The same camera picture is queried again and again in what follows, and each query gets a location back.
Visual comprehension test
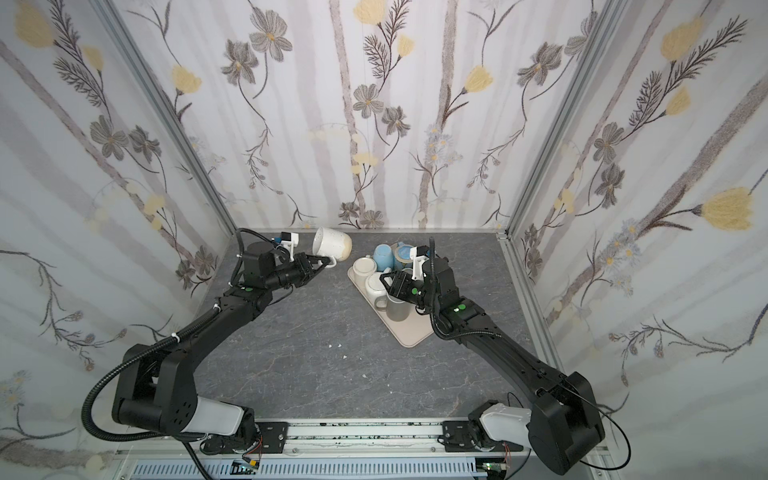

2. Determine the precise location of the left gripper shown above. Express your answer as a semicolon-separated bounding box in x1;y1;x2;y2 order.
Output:
262;253;330;293

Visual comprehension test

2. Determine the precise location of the cream yellow mug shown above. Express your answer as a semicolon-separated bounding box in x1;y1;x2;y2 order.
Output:
312;227;352;268

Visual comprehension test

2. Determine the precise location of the large grey mug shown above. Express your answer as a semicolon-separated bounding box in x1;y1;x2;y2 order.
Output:
385;294;413;322

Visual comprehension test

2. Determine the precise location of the blue butterfly mug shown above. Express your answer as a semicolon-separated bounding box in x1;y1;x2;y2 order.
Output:
391;242;414;271

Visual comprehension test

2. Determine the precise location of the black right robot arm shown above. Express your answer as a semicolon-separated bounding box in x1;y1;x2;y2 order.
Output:
381;256;605;475

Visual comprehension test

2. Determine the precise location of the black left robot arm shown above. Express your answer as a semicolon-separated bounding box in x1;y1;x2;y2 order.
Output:
112;241;337;446

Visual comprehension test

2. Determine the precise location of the white smooth mug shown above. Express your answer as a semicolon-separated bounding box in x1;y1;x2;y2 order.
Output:
352;256;377;287

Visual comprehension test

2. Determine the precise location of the white ribbed-bottom mug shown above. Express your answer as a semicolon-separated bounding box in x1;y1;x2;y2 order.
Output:
365;272;388;311

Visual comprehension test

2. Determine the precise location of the plain light blue mug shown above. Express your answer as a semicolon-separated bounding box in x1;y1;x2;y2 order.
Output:
373;244;395;272

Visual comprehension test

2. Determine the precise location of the cream plastic tray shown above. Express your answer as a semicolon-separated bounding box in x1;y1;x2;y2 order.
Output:
347;266;433;348

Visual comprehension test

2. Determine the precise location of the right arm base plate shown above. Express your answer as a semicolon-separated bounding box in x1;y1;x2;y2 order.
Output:
438;420;506;453

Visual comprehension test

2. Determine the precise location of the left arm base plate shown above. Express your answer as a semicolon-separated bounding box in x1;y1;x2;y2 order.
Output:
200;421;290;455

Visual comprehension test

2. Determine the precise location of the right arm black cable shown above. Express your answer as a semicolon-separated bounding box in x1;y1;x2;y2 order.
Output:
557;383;632;473

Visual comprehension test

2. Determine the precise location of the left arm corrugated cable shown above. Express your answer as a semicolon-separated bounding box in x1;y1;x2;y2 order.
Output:
80;227;277;444

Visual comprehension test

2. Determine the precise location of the white vented cable duct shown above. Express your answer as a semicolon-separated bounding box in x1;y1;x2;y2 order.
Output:
128;458;490;480

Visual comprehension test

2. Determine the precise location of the aluminium mounting rail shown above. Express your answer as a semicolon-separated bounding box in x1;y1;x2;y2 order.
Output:
113;416;607;460

